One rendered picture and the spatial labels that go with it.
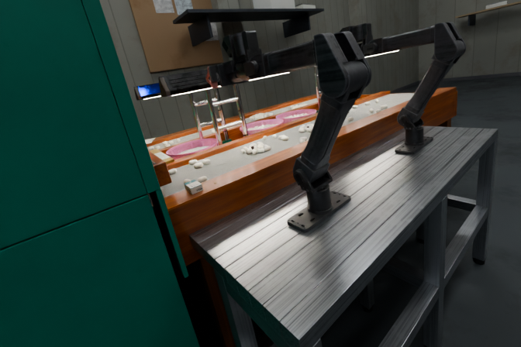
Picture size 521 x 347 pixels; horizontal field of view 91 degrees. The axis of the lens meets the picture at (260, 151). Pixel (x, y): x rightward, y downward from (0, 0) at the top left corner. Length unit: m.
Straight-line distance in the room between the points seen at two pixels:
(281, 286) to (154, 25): 3.11
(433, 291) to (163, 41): 3.16
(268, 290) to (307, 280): 0.08
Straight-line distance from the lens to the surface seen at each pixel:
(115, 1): 3.35
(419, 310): 0.99
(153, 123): 3.23
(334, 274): 0.56
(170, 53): 3.34
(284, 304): 0.52
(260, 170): 0.83
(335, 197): 0.79
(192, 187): 0.77
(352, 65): 0.55
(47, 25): 0.64
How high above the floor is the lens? 1.06
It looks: 17 degrees down
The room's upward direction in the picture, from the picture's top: 11 degrees counter-clockwise
